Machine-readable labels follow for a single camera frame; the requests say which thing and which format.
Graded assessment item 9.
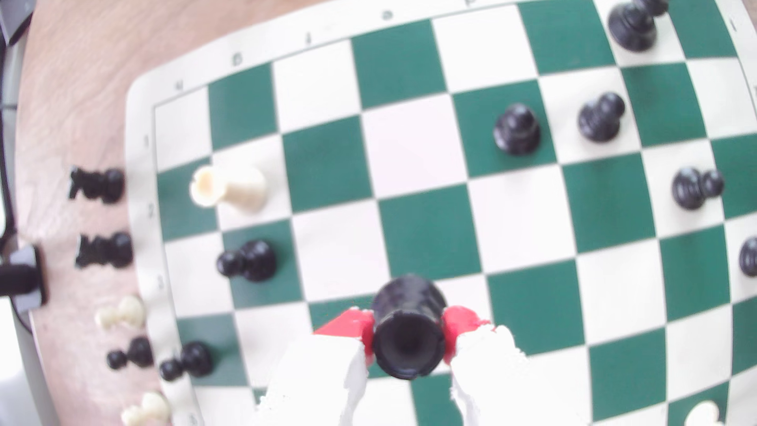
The black knob grey bracket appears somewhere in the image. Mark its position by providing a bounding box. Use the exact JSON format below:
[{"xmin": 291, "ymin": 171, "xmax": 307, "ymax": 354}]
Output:
[{"xmin": 0, "ymin": 244, "xmax": 47, "ymax": 313}]

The black chess king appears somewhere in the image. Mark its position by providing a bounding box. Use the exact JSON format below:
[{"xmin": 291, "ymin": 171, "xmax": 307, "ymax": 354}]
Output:
[{"xmin": 607, "ymin": 0, "xmax": 670, "ymax": 53}]

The white chess rook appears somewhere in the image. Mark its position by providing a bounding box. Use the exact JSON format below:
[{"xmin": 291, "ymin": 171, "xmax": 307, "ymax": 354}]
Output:
[{"xmin": 189, "ymin": 164, "xmax": 268, "ymax": 214}]

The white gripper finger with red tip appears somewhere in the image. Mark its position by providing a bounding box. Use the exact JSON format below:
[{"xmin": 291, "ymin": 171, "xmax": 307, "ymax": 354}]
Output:
[
  {"xmin": 254, "ymin": 306, "xmax": 376, "ymax": 426},
  {"xmin": 442, "ymin": 305, "xmax": 565, "ymax": 426}
]

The white chess pawn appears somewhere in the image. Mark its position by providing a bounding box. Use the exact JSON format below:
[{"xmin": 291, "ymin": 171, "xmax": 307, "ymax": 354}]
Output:
[
  {"xmin": 121, "ymin": 391, "xmax": 172, "ymax": 426},
  {"xmin": 95, "ymin": 295, "xmax": 147, "ymax": 330},
  {"xmin": 685, "ymin": 400, "xmax": 726, "ymax": 426}
]

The green white chessboard mat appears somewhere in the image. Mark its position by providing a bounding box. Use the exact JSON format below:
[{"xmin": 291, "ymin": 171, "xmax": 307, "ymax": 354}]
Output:
[{"xmin": 124, "ymin": 0, "xmax": 757, "ymax": 426}]

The black chess pawn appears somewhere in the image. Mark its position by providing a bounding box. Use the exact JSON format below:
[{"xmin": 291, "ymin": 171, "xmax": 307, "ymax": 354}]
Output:
[
  {"xmin": 671, "ymin": 167, "xmax": 726, "ymax": 211},
  {"xmin": 106, "ymin": 336, "xmax": 155, "ymax": 371},
  {"xmin": 216, "ymin": 239, "xmax": 278, "ymax": 283},
  {"xmin": 739, "ymin": 237, "xmax": 757, "ymax": 278},
  {"xmin": 578, "ymin": 92, "xmax": 626, "ymax": 143},
  {"xmin": 158, "ymin": 341, "xmax": 215, "ymax": 382},
  {"xmin": 493, "ymin": 103, "xmax": 541, "ymax": 156}
]

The black chess knight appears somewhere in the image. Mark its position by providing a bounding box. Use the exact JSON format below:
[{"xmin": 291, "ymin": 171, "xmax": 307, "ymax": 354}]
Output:
[
  {"xmin": 68, "ymin": 167, "xmax": 126, "ymax": 205},
  {"xmin": 75, "ymin": 232, "xmax": 134, "ymax": 269}
]

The black chess rook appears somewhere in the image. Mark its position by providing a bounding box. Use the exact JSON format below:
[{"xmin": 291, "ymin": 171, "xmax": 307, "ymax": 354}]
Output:
[{"xmin": 371, "ymin": 274, "xmax": 448, "ymax": 381}]

